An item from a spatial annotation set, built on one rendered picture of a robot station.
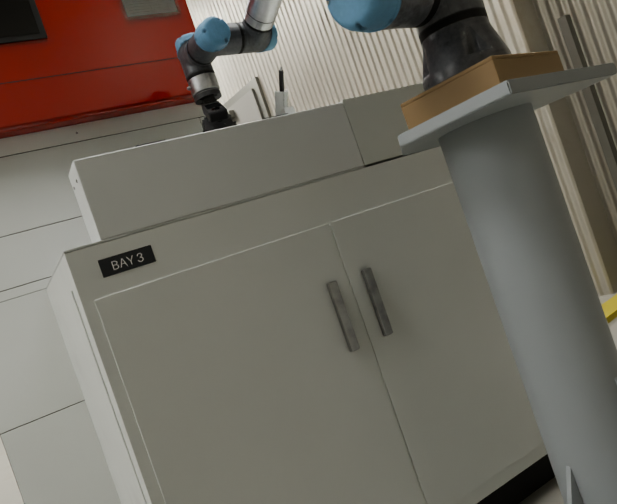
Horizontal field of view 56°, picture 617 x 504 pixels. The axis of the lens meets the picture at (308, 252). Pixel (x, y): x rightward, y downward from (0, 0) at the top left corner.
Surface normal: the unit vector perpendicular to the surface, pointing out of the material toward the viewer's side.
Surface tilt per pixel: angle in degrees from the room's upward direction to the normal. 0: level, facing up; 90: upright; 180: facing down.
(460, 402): 90
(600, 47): 90
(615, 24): 90
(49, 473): 90
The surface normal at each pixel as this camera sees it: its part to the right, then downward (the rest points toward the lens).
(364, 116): 0.44, -0.15
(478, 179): -0.72, 0.26
